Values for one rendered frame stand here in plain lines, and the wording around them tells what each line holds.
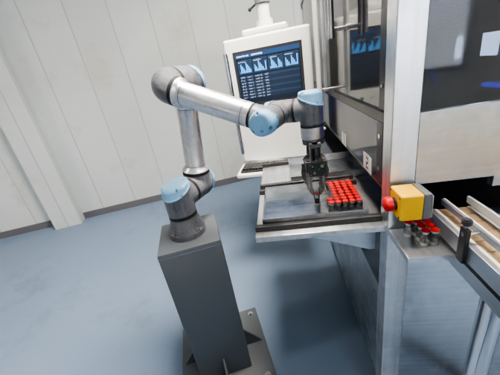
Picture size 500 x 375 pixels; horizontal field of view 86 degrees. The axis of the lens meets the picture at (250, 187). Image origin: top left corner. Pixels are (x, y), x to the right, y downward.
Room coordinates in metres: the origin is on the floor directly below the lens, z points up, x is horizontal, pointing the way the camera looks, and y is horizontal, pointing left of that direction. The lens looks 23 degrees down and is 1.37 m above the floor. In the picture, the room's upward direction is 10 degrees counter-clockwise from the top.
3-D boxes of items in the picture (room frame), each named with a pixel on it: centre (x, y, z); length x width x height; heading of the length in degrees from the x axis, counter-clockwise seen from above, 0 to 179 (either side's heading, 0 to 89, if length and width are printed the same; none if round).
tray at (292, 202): (0.88, -0.21, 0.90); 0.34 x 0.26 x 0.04; 81
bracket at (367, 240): (0.80, -0.23, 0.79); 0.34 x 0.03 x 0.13; 81
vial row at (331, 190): (0.87, -0.30, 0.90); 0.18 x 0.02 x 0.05; 171
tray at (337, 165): (1.20, -0.37, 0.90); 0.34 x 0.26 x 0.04; 81
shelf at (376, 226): (1.05, -0.28, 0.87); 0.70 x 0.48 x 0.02; 171
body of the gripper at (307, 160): (0.86, -0.23, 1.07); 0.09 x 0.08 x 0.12; 171
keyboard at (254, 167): (1.58, -0.17, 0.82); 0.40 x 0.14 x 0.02; 75
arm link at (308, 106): (0.87, -0.23, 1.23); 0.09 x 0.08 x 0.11; 61
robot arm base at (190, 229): (1.01, 0.29, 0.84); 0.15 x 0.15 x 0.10
